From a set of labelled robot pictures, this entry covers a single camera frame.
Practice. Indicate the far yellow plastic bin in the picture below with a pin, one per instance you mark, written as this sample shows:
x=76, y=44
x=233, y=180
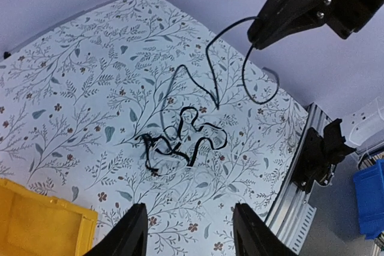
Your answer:
x=34, y=224

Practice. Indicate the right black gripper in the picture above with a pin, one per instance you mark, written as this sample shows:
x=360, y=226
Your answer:
x=280, y=18

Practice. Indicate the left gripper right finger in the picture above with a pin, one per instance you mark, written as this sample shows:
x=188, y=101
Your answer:
x=252, y=236

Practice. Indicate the front aluminium rail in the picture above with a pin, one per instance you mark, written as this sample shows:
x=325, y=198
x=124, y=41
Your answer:
x=291, y=216

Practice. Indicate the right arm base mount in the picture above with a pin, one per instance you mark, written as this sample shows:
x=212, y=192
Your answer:
x=320, y=155

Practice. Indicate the blue plastic crate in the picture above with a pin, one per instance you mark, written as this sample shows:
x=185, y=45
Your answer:
x=369, y=195

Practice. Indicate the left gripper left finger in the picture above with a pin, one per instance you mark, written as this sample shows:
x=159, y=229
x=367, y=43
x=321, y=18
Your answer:
x=128, y=237

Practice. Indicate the floral table cloth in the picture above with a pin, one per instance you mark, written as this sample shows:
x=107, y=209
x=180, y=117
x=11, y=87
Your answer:
x=135, y=102

